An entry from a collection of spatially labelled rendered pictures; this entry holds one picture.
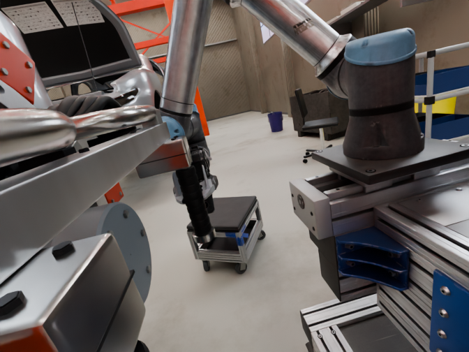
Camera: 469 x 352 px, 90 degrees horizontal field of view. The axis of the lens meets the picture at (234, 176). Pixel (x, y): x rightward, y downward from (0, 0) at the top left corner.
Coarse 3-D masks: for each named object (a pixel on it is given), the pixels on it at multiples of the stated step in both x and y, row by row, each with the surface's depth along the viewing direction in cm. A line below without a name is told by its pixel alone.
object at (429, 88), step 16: (448, 48) 125; (432, 64) 127; (416, 80) 153; (432, 80) 129; (448, 80) 134; (464, 80) 135; (416, 96) 142; (432, 96) 131; (448, 96) 133; (432, 128) 142; (448, 128) 143; (464, 128) 144
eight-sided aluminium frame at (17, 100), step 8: (0, 80) 33; (0, 88) 33; (8, 88) 34; (0, 96) 32; (8, 96) 34; (16, 96) 35; (0, 104) 32; (8, 104) 33; (16, 104) 35; (24, 104) 36; (72, 144) 45; (104, 200) 52
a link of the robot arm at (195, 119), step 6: (192, 114) 65; (198, 114) 68; (192, 120) 62; (198, 120) 67; (198, 126) 66; (198, 132) 67; (192, 138) 67; (198, 138) 67; (204, 138) 70; (192, 144) 67
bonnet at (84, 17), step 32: (0, 0) 236; (32, 0) 243; (64, 0) 249; (96, 0) 255; (32, 32) 270; (64, 32) 278; (96, 32) 285; (128, 32) 290; (64, 64) 305; (96, 64) 312; (128, 64) 318
